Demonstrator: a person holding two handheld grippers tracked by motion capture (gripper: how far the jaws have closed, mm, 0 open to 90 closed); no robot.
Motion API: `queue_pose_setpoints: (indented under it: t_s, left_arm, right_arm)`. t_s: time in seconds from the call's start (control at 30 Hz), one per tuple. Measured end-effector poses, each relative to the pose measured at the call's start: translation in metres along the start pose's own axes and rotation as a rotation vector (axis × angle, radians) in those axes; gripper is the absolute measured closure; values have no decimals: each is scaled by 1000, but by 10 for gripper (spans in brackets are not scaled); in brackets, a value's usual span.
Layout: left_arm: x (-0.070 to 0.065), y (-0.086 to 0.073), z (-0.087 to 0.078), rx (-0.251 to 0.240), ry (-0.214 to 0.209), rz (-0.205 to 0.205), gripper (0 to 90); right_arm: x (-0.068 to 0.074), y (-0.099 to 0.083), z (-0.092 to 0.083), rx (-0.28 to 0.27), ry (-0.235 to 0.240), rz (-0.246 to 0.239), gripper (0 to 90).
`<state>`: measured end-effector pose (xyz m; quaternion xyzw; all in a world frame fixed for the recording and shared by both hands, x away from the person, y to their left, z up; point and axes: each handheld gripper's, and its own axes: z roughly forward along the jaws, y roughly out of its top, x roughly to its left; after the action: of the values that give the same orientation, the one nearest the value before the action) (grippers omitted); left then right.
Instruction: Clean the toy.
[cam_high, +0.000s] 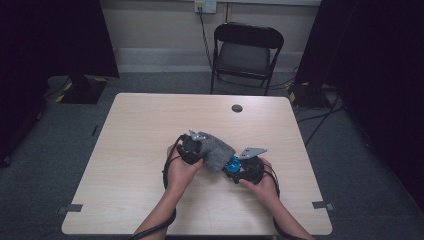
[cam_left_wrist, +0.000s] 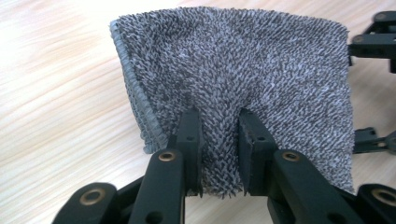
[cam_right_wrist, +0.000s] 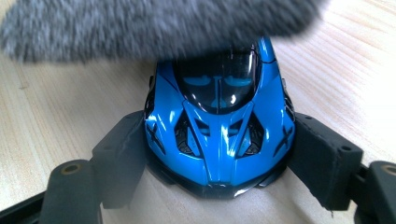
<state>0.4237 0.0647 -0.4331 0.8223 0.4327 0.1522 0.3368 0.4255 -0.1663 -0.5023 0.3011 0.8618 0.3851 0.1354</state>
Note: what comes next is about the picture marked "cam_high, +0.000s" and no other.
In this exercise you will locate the small black floor marker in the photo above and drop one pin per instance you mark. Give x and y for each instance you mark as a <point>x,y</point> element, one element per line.
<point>95,130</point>

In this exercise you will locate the grey fluffy cloth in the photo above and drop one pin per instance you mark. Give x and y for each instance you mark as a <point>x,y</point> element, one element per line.
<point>216,151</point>

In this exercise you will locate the black curtain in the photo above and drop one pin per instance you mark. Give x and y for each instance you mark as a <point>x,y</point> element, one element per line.
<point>383,66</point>
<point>33,50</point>

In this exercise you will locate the black folding chair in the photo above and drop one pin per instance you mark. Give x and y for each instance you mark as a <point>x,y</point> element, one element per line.
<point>248,35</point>

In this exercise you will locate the person's right hand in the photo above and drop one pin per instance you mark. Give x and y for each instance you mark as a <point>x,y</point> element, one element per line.
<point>266,190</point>

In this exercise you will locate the blue toy car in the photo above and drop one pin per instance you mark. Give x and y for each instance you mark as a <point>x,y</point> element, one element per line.
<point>233,165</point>

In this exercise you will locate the grey tape strip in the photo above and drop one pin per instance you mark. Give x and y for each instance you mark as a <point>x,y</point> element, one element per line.
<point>321,205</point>
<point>71,208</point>

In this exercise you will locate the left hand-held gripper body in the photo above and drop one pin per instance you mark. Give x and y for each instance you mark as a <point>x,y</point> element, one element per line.
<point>190,146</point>

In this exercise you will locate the person's left hand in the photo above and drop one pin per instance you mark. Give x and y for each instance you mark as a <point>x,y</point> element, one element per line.
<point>180,176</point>

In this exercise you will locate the black stand base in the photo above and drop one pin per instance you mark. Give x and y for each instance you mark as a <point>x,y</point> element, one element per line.
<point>306,96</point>
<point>83,93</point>

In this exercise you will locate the white wall socket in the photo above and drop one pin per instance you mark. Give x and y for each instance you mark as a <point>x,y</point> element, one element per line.
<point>210,6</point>

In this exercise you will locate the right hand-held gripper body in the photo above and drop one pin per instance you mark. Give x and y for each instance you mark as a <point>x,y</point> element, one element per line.
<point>253,168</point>

